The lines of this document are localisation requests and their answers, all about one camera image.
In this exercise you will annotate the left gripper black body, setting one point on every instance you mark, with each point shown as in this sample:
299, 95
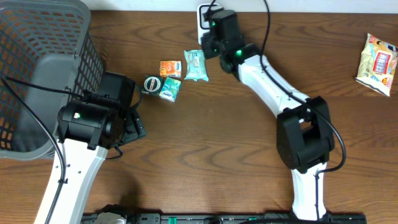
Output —
134, 129

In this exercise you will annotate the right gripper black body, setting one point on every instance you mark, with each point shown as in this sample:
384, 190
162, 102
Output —
210, 47

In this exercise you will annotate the teal small snack packet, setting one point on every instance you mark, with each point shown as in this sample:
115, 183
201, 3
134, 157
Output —
196, 69

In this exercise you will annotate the dark green round-label box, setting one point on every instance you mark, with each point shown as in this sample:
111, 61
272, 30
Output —
152, 85

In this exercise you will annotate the orange tissue pack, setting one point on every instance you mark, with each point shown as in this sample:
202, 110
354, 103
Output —
170, 68

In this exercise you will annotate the green tissue pack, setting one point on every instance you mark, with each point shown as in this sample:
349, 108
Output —
170, 89

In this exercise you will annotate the large white snack bag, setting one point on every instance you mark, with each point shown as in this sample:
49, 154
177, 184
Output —
377, 65

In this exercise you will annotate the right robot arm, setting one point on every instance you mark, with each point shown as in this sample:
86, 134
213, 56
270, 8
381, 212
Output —
305, 135

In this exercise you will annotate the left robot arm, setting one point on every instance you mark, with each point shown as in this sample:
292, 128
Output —
87, 129

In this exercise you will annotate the white barcode scanner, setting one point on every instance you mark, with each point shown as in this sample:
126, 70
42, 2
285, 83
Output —
204, 13

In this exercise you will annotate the grey plastic mesh basket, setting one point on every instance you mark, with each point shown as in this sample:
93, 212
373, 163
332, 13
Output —
47, 58

